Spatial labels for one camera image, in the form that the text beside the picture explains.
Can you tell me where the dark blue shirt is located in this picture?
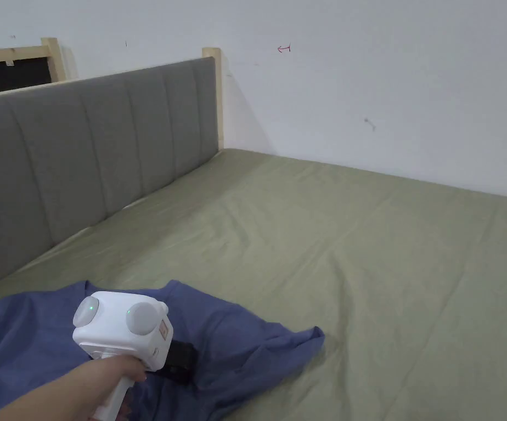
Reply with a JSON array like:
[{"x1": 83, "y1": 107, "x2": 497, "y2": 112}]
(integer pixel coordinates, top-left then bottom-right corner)
[{"x1": 0, "y1": 279, "x2": 326, "y2": 421}]

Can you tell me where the bed with pale green sheet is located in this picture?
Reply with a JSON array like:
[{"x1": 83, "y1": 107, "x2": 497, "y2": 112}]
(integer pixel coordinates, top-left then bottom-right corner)
[{"x1": 0, "y1": 147, "x2": 507, "y2": 421}]

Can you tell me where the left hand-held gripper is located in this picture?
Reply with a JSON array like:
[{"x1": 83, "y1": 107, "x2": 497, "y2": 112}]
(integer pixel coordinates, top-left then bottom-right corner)
[{"x1": 72, "y1": 291, "x2": 195, "y2": 421}]

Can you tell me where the wooden frame with black panel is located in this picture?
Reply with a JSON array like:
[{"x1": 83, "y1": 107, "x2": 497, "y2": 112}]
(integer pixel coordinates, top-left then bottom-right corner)
[{"x1": 0, "y1": 37, "x2": 64, "y2": 98}]

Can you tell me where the grey padded headboard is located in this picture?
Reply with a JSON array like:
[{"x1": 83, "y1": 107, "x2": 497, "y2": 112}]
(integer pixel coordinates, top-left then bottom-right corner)
[{"x1": 0, "y1": 47, "x2": 225, "y2": 295}]

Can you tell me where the person's left hand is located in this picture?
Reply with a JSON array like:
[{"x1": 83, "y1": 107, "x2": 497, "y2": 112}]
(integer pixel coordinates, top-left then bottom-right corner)
[{"x1": 58, "y1": 354, "x2": 148, "y2": 421}]

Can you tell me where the person's left forearm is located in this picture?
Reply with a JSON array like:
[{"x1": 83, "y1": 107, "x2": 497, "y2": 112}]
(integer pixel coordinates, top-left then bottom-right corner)
[{"x1": 0, "y1": 372, "x2": 88, "y2": 421}]

